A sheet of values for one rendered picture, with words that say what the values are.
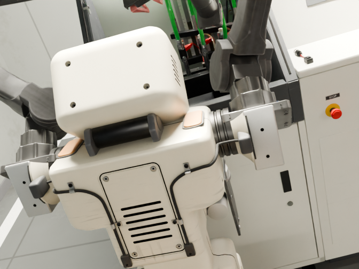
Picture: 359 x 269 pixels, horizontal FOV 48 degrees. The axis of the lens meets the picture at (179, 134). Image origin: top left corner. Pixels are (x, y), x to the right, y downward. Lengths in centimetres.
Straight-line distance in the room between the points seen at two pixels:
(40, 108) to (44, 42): 303
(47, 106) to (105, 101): 22
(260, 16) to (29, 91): 47
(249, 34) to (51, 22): 313
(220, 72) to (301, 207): 104
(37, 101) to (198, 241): 42
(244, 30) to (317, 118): 81
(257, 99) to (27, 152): 44
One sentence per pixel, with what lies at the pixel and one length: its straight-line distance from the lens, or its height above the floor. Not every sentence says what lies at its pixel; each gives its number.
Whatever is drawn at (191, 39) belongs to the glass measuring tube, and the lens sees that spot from 183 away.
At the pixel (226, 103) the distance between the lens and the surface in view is 137.
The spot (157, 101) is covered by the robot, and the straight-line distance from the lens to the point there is 62.
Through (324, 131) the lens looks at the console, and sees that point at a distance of 153.
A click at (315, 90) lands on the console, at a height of 89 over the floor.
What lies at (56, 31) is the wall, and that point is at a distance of 378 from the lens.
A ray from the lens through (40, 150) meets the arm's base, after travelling 81.
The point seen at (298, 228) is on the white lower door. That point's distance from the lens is 177.
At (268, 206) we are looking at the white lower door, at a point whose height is 45.
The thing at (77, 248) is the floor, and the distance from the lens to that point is 256.
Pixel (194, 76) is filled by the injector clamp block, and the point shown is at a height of 98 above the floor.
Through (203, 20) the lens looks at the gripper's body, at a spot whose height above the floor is 126.
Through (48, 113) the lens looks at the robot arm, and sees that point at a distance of 83.
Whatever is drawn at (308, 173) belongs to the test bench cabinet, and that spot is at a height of 56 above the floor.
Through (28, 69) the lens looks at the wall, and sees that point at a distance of 400.
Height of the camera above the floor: 153
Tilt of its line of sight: 28 degrees down
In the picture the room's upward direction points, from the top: 18 degrees counter-clockwise
